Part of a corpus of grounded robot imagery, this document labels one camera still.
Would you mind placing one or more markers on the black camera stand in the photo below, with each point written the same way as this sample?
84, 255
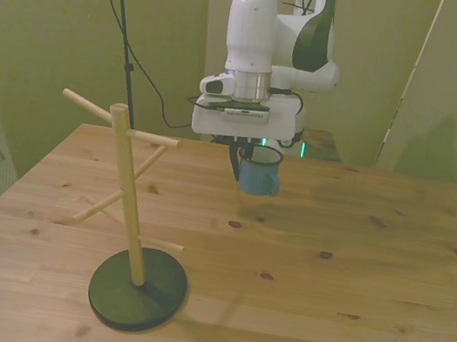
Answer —
123, 24

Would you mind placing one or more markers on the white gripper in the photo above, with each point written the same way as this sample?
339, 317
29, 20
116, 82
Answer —
240, 131

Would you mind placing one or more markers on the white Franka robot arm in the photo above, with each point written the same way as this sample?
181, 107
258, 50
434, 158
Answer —
253, 29

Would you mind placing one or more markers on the blue enamel mug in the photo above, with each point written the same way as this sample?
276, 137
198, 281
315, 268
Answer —
255, 180

